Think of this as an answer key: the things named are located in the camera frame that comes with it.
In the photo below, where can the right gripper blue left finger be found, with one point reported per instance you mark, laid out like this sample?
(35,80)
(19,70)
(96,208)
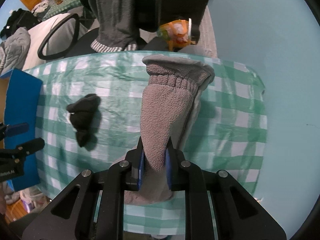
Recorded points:
(134,176)

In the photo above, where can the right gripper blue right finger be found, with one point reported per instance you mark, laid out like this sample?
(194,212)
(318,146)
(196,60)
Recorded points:
(173,159)

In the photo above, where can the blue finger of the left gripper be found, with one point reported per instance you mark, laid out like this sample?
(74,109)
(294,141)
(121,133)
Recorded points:
(30,147)
(13,130)

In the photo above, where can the black sock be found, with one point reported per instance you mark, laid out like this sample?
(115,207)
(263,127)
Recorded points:
(82,113)

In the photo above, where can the grey fleece mitten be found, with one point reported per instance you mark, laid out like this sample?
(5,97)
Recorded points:
(170,106)

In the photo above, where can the blue cardboard box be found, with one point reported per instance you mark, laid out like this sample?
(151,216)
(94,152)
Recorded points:
(20,93)

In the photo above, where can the green checkered tablecloth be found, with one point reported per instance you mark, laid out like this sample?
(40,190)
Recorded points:
(229,133)

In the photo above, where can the grey quilted blanket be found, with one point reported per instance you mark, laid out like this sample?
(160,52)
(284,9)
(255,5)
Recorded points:
(14,50)

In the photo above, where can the bed with white sheet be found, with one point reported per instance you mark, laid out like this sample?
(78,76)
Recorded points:
(58,34)

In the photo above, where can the black office chair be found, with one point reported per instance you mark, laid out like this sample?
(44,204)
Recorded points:
(81,42)

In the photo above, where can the black clothes pile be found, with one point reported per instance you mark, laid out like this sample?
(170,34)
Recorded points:
(19,18)

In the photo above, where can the orange toy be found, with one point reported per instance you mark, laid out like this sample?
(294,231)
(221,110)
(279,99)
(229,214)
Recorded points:
(177,34)

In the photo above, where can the far green checkered table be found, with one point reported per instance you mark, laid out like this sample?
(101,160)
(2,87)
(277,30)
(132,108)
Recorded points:
(61,8)

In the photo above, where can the black jacket on chair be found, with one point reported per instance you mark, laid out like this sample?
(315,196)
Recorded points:
(182,2)

